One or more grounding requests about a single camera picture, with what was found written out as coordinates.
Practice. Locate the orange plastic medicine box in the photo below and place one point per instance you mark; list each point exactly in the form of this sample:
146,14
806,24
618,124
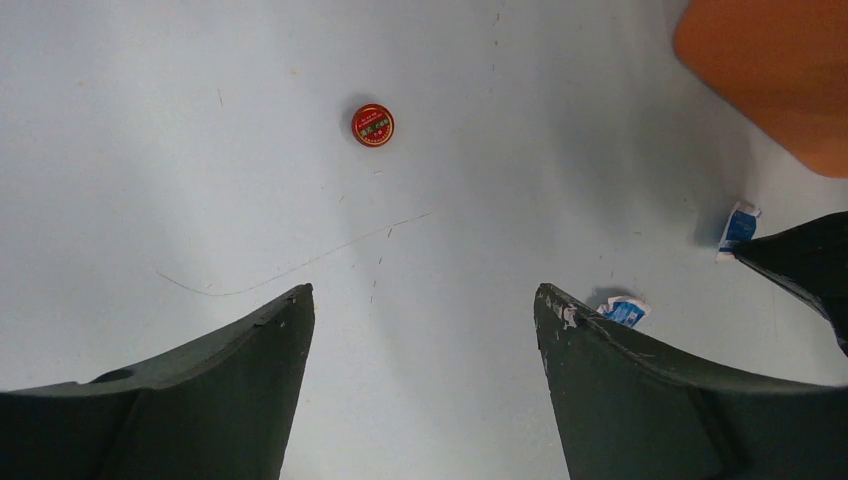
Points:
782,64

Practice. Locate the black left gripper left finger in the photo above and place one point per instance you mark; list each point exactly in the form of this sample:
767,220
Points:
218,407

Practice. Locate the blue white wipe sachet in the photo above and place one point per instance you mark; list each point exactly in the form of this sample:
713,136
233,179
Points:
740,228
625,310

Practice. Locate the small red bottle cap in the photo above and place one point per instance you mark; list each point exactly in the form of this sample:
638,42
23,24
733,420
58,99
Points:
373,125

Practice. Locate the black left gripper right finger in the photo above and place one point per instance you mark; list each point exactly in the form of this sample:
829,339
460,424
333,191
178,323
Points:
628,406

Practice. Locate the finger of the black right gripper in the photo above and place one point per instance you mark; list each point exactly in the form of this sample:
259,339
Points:
810,262

